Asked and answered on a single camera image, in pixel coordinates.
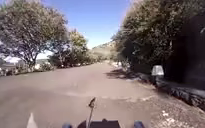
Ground distant hill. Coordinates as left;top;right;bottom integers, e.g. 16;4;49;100
89;40;119;61

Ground grey asphalt road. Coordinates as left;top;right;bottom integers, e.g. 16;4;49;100
0;61;205;128

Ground row of trees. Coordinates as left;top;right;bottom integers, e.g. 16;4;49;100
111;0;205;77
0;0;98;78

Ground robot's own part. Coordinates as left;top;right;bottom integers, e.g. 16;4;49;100
133;120;146;128
62;122;73;128
77;96;122;128

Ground dirt verge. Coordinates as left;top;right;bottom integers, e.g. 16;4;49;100
146;88;205;128

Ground low stone wall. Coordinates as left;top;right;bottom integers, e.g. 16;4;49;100
136;73;205;116

